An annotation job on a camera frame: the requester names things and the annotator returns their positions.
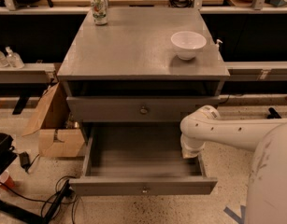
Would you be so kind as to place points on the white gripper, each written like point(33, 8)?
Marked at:
point(191, 146)

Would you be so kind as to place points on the grey drawer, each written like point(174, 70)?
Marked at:
point(135, 109)
point(139, 159)

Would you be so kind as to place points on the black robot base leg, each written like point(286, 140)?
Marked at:
point(273, 114)

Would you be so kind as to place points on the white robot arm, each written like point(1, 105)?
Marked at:
point(266, 138)

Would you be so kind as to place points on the grey wooden drawer cabinet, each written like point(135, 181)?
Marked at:
point(133, 56)

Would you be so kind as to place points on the grey top drawer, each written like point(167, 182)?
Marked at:
point(135, 109)

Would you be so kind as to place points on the open cardboard box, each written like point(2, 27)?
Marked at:
point(58, 137)

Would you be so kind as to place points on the white ceramic bowl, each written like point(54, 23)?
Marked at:
point(186, 44)

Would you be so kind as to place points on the white pump bottle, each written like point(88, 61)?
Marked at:
point(219, 44)

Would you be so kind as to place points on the black power adapter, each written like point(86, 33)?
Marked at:
point(24, 160)

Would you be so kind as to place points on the black bin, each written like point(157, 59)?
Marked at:
point(7, 155)

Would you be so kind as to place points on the red plastic cup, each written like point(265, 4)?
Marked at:
point(6, 181)

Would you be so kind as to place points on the black stand base bar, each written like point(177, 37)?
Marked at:
point(31, 218)

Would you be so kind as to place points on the clear sanitizer bottle right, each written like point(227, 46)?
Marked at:
point(14, 59)

